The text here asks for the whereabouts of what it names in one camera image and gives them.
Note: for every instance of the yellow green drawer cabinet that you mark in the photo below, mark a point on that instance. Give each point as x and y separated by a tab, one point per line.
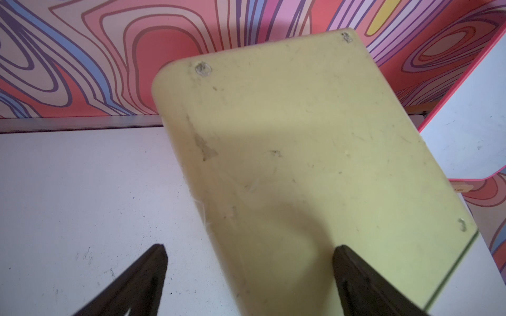
293	148

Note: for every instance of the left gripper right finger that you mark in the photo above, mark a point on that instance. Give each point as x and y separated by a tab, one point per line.
363	291

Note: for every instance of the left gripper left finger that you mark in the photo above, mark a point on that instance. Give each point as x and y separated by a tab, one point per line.
137	291

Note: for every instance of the pink framed whiteboard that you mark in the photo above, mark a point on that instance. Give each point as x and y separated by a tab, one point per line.
466	131

